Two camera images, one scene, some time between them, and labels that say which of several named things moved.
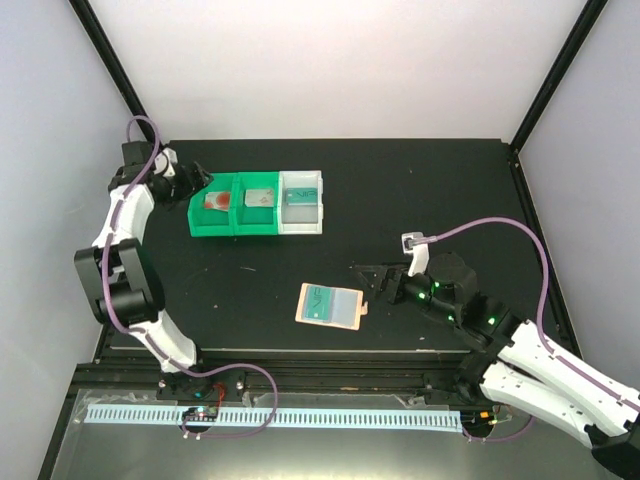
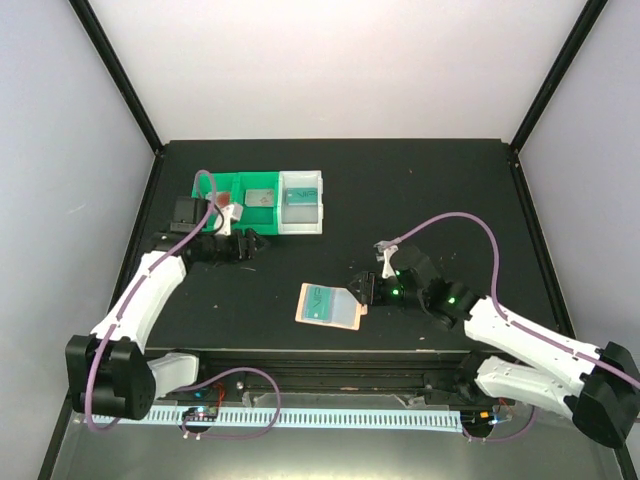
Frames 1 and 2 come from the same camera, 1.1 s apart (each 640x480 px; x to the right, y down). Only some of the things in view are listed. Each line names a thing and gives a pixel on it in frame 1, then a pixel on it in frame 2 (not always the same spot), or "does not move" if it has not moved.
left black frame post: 102,43 does not move
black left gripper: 190,185 -> 248,253
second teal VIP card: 318,303 does not move
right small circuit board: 477,418 does not move
